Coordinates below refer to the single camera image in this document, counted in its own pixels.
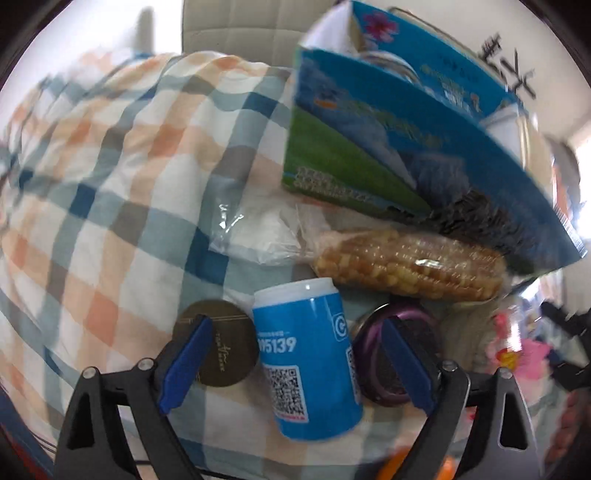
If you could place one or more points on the round purple jar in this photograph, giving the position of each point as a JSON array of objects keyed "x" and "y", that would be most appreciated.
[{"x": 365, "y": 350}]

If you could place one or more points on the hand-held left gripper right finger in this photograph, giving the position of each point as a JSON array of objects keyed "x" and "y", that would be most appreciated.
[{"x": 411, "y": 369}]

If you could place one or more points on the vacuum-packed corn cob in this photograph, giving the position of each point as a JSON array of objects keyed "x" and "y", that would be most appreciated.
[{"x": 406, "y": 265}]

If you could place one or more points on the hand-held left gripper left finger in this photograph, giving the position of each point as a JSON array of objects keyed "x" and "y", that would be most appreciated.
[{"x": 184, "y": 364}]

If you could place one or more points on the pink packet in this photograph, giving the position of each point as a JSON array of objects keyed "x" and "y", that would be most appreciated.
[{"x": 521, "y": 350}]

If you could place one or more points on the blue drink can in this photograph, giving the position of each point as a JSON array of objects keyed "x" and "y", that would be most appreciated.
[{"x": 304, "y": 332}]

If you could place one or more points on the blue and green paper bag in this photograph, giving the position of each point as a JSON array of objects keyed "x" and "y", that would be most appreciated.
[{"x": 360, "y": 152}]

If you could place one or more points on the beige headboard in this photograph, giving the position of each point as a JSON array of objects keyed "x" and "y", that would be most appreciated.
[{"x": 258, "y": 32}]

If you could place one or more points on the round gold tin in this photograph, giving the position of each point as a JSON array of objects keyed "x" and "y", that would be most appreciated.
[{"x": 231, "y": 350}]

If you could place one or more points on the orange fruit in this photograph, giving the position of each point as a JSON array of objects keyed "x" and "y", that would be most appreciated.
[{"x": 391, "y": 466}]

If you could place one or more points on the plaid blanket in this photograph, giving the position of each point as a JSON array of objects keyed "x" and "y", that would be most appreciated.
[{"x": 92, "y": 207}]

